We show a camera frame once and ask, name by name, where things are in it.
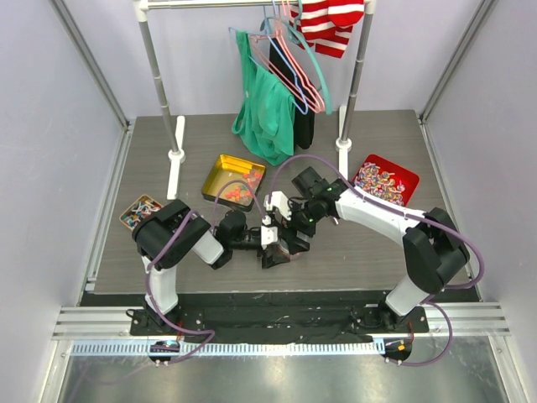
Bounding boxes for white slotted cable duct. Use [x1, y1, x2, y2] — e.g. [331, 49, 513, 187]
[70, 338, 385, 358]

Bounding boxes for aluminium frame post right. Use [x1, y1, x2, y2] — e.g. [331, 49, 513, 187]
[419, 0, 497, 124]

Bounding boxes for white rack foot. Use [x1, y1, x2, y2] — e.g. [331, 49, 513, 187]
[167, 116, 185, 201]
[335, 106, 352, 179]

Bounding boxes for aluminium frame post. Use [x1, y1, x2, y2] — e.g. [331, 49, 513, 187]
[49, 0, 129, 129]
[419, 0, 497, 124]

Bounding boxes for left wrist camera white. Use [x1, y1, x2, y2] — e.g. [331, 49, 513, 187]
[261, 215, 279, 249]

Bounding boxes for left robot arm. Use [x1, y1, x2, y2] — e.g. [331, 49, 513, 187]
[128, 200, 290, 335]

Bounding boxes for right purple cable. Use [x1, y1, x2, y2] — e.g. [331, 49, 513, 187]
[266, 154, 487, 366]

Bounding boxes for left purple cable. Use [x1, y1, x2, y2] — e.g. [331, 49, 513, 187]
[144, 179, 269, 365]

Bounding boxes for red box swirl lollipops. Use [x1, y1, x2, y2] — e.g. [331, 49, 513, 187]
[352, 154, 420, 207]

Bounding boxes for gold tin lollipops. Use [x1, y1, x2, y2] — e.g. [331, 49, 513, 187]
[119, 195, 164, 231]

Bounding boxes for pink clothes hanger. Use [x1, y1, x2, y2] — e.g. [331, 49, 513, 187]
[249, 0, 326, 113]

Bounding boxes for aluminium frame post left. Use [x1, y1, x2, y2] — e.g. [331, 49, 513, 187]
[49, 0, 129, 129]

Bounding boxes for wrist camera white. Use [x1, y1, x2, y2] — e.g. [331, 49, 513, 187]
[261, 215, 279, 249]
[263, 191, 292, 221]

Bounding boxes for blue clothes hanger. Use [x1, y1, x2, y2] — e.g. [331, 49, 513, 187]
[228, 10, 316, 114]

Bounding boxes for rack top bar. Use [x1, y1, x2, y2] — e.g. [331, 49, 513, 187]
[133, 0, 377, 12]

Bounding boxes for black hanging garment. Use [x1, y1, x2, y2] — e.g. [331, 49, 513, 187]
[269, 44, 315, 149]

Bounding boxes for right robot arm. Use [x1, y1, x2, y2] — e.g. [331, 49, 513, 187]
[285, 167, 470, 332]

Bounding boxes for teal clothes hanger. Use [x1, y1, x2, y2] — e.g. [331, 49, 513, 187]
[259, 0, 334, 116]

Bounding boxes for red white striped shirt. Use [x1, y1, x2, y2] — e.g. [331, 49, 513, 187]
[289, 0, 365, 59]

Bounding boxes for gold tin star candies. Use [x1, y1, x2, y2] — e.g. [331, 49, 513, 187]
[201, 154, 266, 212]

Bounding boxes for green t-shirt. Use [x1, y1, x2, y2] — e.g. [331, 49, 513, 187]
[232, 31, 295, 166]

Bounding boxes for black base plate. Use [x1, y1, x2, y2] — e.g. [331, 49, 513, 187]
[127, 290, 429, 343]

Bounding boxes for white rack foot right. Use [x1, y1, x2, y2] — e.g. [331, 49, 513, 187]
[335, 106, 352, 179]

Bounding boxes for white rack foot left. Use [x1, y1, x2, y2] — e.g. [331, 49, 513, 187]
[167, 116, 185, 201]

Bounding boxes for silver rack pole right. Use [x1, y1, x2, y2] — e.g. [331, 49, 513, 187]
[340, 0, 377, 145]

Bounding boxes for clear plastic jar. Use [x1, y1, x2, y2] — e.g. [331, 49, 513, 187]
[279, 240, 310, 260]

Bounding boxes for purple cable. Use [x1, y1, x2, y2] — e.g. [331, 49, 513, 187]
[144, 179, 269, 365]
[266, 154, 487, 366]

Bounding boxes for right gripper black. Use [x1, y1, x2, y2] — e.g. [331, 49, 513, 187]
[278, 197, 322, 254]

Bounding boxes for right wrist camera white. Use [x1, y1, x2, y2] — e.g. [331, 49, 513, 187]
[263, 191, 292, 221]

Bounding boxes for silver rack pole left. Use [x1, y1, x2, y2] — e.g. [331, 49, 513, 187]
[133, 1, 179, 153]

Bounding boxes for silver rack pole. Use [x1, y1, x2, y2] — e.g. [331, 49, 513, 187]
[340, 0, 377, 145]
[133, 1, 179, 153]

